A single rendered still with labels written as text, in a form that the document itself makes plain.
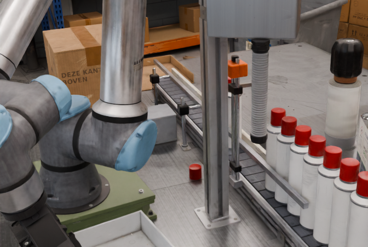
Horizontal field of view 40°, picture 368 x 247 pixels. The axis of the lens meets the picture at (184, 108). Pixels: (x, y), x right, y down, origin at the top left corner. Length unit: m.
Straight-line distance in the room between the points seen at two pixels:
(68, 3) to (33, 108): 4.82
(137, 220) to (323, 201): 0.38
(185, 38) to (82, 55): 3.76
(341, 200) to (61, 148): 0.58
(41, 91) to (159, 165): 0.71
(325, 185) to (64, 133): 0.54
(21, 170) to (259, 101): 0.46
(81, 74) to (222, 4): 0.76
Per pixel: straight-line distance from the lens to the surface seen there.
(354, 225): 0.95
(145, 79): 2.13
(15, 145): 0.75
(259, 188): 1.25
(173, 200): 1.30
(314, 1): 4.13
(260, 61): 0.96
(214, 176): 1.15
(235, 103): 1.15
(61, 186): 1.15
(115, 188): 1.23
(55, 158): 1.13
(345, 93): 1.38
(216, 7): 0.96
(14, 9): 0.94
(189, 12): 5.47
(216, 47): 1.04
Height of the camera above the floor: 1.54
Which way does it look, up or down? 23 degrees down
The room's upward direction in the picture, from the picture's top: 3 degrees counter-clockwise
